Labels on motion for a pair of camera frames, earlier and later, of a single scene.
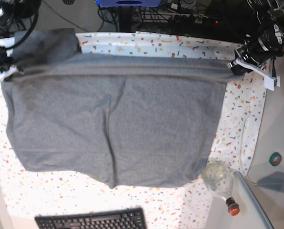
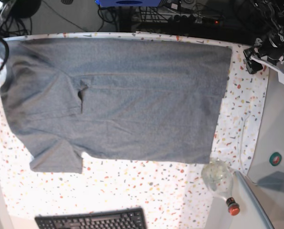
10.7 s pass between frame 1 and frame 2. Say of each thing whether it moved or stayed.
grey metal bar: stayed
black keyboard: stayed
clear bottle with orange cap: stayed
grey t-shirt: moved
